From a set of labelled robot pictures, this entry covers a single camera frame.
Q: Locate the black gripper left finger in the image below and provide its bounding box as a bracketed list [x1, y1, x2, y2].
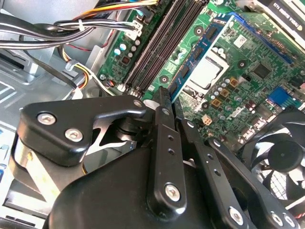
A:
[9, 87, 188, 220]

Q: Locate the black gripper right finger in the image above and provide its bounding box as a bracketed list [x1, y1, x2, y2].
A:
[173, 101, 302, 229]

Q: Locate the blue RAM stick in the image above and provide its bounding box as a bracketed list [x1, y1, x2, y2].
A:
[169, 14, 236, 103]

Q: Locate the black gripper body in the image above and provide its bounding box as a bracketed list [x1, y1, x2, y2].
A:
[49, 118, 260, 229]

